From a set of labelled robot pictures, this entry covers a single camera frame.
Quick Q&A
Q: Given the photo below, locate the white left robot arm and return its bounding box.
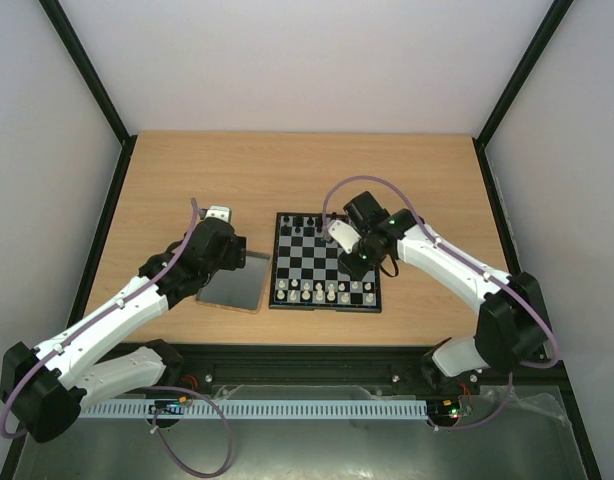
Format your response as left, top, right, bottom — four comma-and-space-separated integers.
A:
0, 206, 246, 443

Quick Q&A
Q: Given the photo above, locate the dark cork-edged tray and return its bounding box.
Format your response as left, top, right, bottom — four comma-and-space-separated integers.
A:
195, 251, 270, 313

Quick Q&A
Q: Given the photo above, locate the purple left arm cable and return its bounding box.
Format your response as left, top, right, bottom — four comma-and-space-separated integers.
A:
0, 197, 233, 475

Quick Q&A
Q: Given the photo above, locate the light blue cable duct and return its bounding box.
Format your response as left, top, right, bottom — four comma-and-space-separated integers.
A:
81, 398, 428, 421

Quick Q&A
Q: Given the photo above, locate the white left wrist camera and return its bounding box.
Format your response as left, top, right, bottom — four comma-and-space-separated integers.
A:
200, 205, 232, 224

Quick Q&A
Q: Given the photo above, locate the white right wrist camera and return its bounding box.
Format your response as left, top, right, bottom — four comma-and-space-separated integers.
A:
326, 219, 361, 254

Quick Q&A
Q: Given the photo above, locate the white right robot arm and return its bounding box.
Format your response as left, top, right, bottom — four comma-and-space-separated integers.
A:
325, 191, 555, 392

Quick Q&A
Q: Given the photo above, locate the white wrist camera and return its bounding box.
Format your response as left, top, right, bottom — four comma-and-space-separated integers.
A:
326, 219, 361, 254
200, 205, 232, 224

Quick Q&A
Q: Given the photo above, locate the black white chess board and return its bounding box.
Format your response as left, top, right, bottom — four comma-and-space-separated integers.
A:
269, 212, 382, 314

